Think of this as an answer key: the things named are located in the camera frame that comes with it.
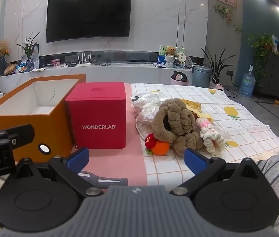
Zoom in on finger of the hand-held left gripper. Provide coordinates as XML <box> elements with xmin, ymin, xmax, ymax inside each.
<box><xmin>0</xmin><ymin>125</ymin><xmax>35</xmax><ymax>150</ymax></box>

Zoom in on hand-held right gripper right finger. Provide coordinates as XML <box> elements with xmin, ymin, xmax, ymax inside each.
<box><xmin>170</xmin><ymin>148</ymin><xmax>266</xmax><ymax>195</ymax></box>

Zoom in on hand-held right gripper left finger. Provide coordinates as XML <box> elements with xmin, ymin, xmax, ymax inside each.
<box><xmin>15</xmin><ymin>148</ymin><xmax>103</xmax><ymax>197</ymax></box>

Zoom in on orange cardboard box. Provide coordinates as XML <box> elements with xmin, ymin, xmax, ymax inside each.
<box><xmin>0</xmin><ymin>74</ymin><xmax>87</xmax><ymax>162</ymax></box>

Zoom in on pink white crocheted toy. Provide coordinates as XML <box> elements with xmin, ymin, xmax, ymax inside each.
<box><xmin>195</xmin><ymin>117</ymin><xmax>226</xmax><ymax>156</ymax></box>

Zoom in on orange crocheted fruit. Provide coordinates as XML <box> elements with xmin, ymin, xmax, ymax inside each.
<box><xmin>152</xmin><ymin>139</ymin><xmax>171</xmax><ymax>156</ymax></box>

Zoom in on brown plush toy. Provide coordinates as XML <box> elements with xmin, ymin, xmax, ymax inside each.
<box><xmin>152</xmin><ymin>98</ymin><xmax>204</xmax><ymax>156</ymax></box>

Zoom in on red crocheted flower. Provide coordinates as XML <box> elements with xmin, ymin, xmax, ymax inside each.
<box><xmin>144</xmin><ymin>133</ymin><xmax>156</xmax><ymax>155</ymax></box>

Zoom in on red square box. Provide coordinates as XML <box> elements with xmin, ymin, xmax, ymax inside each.
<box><xmin>65</xmin><ymin>82</ymin><xmax>126</xmax><ymax>150</ymax></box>

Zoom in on yellow brown packet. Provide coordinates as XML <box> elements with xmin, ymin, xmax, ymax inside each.
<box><xmin>179</xmin><ymin>98</ymin><xmax>214</xmax><ymax>122</ymax></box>

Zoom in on brown round bread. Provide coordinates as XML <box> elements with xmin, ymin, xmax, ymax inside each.
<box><xmin>4</xmin><ymin>64</ymin><xmax>19</xmax><ymax>76</ymax></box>

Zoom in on lemon print checked tablecloth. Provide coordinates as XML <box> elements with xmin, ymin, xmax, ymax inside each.
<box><xmin>130</xmin><ymin>83</ymin><xmax>279</xmax><ymax>185</ymax></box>

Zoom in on dark vase with dried flowers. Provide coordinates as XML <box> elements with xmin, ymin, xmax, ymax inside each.
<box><xmin>0</xmin><ymin>40</ymin><xmax>10</xmax><ymax>76</ymax></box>

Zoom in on blue snack packets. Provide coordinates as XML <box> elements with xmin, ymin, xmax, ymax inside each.
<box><xmin>15</xmin><ymin>61</ymin><xmax>29</xmax><ymax>73</ymax></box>

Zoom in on white plastic bag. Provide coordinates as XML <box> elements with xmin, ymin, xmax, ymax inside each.
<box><xmin>131</xmin><ymin>92</ymin><xmax>167</xmax><ymax>114</ymax></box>

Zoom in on grey metal trash can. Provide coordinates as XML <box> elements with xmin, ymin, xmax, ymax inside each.
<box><xmin>192</xmin><ymin>65</ymin><xmax>212</xmax><ymax>88</ymax></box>

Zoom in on pink bin with black bag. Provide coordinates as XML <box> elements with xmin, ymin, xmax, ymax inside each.
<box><xmin>170</xmin><ymin>71</ymin><xmax>189</xmax><ymax>86</ymax></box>

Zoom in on green leafy potted plant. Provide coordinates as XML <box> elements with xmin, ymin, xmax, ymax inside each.
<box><xmin>16</xmin><ymin>31</ymin><xmax>42</xmax><ymax>70</ymax></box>

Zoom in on blue water jug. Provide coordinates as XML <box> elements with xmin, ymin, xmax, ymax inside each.
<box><xmin>239</xmin><ymin>65</ymin><xmax>256</xmax><ymax>97</ymax></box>

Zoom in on white router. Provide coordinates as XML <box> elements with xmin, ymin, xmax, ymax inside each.
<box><xmin>77</xmin><ymin>52</ymin><xmax>92</xmax><ymax>68</ymax></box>

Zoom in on tall potted plant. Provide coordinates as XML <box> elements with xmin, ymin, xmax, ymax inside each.
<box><xmin>201</xmin><ymin>47</ymin><xmax>237</xmax><ymax>87</ymax></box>

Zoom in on white marble television cabinet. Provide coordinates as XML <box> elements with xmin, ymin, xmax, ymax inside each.
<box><xmin>0</xmin><ymin>63</ymin><xmax>194</xmax><ymax>94</ymax></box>

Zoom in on dark side cabinet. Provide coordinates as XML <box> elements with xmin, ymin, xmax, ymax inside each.
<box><xmin>253</xmin><ymin>51</ymin><xmax>279</xmax><ymax>100</ymax></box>

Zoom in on teddy bear on shelf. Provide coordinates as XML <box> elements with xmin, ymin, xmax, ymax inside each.
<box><xmin>159</xmin><ymin>45</ymin><xmax>186</xmax><ymax>62</ymax></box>

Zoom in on ivy plant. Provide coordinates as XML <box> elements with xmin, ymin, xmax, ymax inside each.
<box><xmin>248</xmin><ymin>33</ymin><xmax>279</xmax><ymax>87</ymax></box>

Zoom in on hanging vine plant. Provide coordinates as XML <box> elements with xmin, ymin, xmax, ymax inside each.
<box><xmin>213</xmin><ymin>4</ymin><xmax>242</xmax><ymax>34</ymax></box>

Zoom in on black wall television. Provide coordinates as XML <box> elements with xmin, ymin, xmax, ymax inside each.
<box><xmin>46</xmin><ymin>0</ymin><xmax>132</xmax><ymax>43</ymax></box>

